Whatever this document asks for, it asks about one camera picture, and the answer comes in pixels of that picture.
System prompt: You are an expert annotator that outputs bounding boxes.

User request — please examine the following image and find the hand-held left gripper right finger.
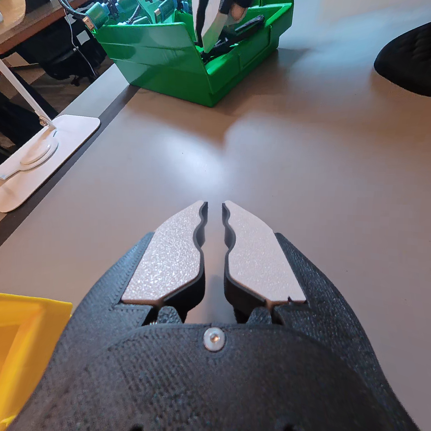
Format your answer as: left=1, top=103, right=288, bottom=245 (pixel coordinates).
left=221, top=200, right=308, bottom=305

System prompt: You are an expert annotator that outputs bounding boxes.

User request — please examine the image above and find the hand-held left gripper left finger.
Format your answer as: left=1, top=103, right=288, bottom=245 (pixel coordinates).
left=121, top=200, right=209, bottom=306

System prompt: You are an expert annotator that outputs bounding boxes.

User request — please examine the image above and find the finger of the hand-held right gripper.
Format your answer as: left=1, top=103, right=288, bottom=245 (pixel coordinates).
left=191, top=0, right=200, bottom=42
left=201, top=0, right=232, bottom=54

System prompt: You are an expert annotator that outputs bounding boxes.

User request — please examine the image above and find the green plastic bin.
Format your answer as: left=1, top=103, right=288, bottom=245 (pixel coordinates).
left=90, top=0, right=294, bottom=108

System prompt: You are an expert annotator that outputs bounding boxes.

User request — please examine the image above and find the yellow plastic bin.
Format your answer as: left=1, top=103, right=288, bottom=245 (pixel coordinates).
left=0, top=292, right=73, bottom=423

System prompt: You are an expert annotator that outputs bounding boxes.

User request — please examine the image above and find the person's right hand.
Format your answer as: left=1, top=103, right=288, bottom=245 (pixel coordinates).
left=228, top=0, right=250, bottom=20

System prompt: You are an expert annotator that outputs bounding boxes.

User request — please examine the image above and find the white stand base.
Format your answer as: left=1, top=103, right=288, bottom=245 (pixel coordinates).
left=0, top=59, right=101, bottom=213

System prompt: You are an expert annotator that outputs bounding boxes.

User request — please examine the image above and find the black mesh cushion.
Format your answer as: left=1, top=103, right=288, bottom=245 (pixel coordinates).
left=373, top=23, right=431, bottom=97

